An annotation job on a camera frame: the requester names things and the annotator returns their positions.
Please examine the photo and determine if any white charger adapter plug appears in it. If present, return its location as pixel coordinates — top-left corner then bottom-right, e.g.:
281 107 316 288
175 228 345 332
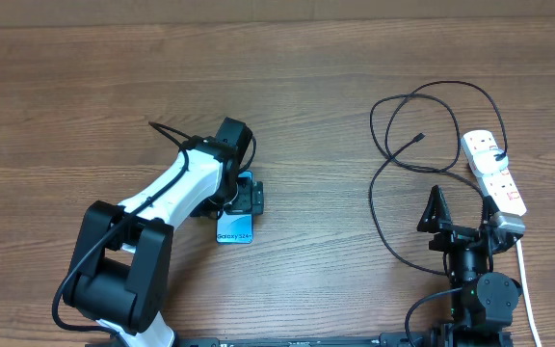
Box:
471 148 509 177

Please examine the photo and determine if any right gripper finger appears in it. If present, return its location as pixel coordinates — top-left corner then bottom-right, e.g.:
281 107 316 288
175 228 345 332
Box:
417 185 453 233
481 196 499 225

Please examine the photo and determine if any black USB charging cable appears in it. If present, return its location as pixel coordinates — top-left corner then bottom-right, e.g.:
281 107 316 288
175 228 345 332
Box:
367 80 510 278

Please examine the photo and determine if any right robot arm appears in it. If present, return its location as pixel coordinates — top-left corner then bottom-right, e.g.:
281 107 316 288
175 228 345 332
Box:
407 185 525 347

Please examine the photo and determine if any Samsung Galaxy smartphone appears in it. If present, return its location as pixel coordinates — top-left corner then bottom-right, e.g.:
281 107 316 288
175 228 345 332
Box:
215 170 255 246

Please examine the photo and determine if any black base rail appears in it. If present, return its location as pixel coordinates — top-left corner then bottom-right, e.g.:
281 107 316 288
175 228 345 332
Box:
84 331 515 347

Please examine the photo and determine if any white power strip cord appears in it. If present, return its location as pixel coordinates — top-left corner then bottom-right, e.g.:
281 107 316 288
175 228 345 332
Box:
515 238 542 347

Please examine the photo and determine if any white power strip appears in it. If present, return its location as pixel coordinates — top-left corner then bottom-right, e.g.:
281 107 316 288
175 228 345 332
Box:
461 130 527 216

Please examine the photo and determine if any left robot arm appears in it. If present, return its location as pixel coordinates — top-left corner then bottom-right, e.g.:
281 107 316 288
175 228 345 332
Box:
51 118 264 346

